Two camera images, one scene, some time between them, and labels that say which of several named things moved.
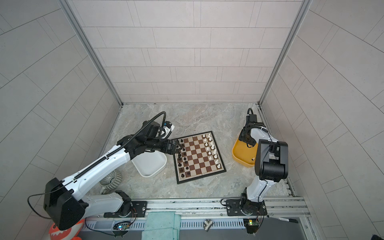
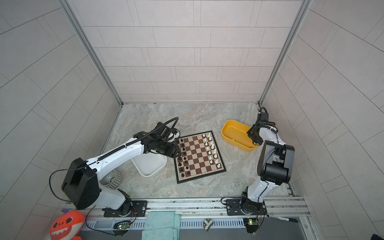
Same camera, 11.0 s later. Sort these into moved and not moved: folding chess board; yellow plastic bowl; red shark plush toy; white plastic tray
Moved: yellow plastic bowl
Not moved: white plastic tray; red shark plush toy; folding chess board
